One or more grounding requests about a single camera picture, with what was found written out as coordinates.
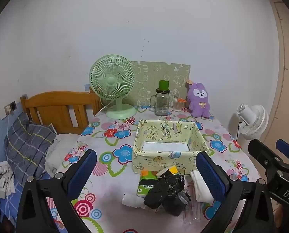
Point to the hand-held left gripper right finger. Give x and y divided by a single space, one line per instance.
212 174

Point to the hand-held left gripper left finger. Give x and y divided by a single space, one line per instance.
82 172

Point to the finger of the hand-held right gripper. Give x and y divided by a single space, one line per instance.
286 149
263 155

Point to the white sock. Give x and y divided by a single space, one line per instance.
197 187

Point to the white cloth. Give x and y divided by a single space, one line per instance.
1 182
132 200

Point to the yellow fabric storage box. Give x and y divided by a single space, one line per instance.
156 160

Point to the green tissue packet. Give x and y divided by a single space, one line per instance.
144 187

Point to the white blanket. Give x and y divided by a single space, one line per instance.
59 150

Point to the white standing fan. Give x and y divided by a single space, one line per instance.
253 123

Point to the grey plaid pillow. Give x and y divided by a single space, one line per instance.
28 145

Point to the beige door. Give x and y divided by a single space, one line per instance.
287 77

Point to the purple plush bunny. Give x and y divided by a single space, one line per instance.
199 104

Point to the wooden bed headboard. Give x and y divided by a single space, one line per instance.
52 102

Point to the cotton swab container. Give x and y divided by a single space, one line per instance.
177 105

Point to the blue checkered bedsheet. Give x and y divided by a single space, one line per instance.
11 206

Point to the crumpled white cloth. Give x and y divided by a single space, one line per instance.
1 182

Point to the glass jar with green lid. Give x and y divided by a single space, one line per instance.
161 104

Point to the green desk fan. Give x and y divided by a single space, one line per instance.
111 80

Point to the green printed board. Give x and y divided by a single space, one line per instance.
154 75

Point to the dark wall switch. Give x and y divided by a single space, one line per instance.
13 105

